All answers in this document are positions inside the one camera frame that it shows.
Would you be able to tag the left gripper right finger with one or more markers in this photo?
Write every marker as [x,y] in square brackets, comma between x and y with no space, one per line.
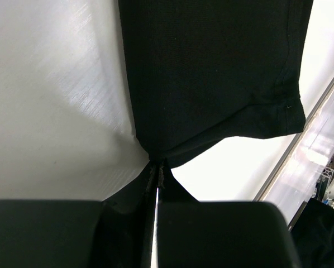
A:
[191,233]

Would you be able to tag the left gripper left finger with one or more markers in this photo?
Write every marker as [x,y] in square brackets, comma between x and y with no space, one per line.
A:
[116,232]

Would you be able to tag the black skirt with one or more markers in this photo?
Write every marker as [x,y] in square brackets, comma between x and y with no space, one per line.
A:
[202,71]

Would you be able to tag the aluminium table edge rail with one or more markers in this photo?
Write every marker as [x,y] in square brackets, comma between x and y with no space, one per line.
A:
[291,184]

